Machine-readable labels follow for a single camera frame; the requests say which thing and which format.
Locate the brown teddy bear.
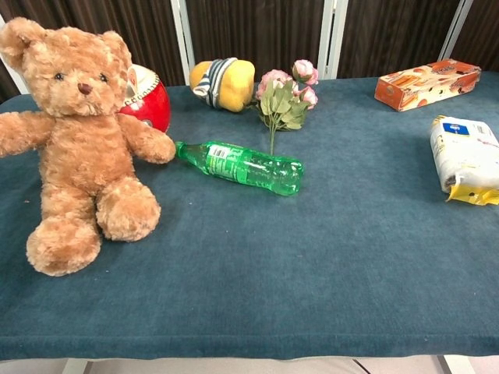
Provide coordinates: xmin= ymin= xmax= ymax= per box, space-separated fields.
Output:
xmin=0 ymin=16 xmax=177 ymax=277

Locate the green plastic bottle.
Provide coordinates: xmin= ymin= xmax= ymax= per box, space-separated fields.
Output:
xmin=173 ymin=140 xmax=305 ymax=198

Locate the blue table cloth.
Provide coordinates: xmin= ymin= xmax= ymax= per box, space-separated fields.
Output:
xmin=0 ymin=76 xmax=499 ymax=361

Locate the pink artificial flower bouquet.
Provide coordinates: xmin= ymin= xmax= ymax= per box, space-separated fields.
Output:
xmin=249 ymin=58 xmax=320 ymax=156

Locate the yellow striped plush toy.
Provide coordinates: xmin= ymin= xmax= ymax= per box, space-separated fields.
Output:
xmin=189 ymin=57 xmax=257 ymax=114

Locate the red toy drum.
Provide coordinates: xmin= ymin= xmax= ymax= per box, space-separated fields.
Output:
xmin=118 ymin=63 xmax=172 ymax=134

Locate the white framed folding screen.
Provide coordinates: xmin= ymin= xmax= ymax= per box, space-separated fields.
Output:
xmin=0 ymin=0 xmax=499 ymax=104

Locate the orange cardboard snack box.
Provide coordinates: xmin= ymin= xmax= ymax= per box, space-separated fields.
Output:
xmin=373 ymin=58 xmax=483 ymax=113

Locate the white and yellow package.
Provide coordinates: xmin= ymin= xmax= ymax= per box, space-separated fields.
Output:
xmin=430 ymin=115 xmax=499 ymax=206

